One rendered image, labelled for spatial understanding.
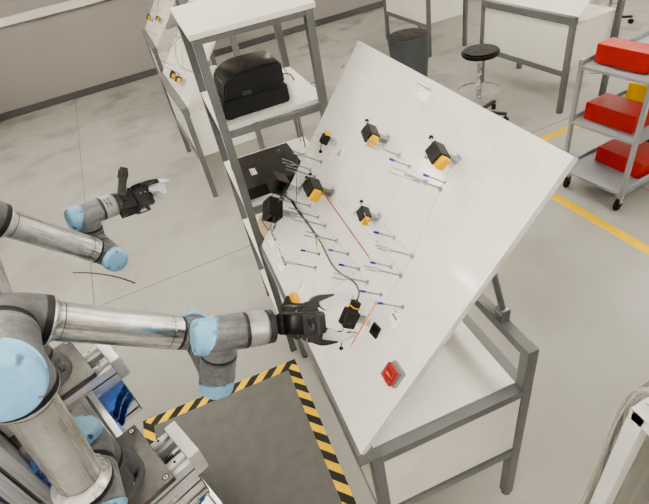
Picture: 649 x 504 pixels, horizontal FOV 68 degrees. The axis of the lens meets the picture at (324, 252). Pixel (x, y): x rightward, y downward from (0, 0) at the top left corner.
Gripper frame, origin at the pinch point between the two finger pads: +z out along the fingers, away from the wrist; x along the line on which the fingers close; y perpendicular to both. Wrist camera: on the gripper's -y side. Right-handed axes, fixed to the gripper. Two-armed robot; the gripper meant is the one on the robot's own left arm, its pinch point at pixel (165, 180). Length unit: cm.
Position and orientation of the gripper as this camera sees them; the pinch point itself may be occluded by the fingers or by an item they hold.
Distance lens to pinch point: 183.6
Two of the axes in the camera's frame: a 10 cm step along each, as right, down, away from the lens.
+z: 6.9, -3.9, 6.0
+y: 5.2, 8.5, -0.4
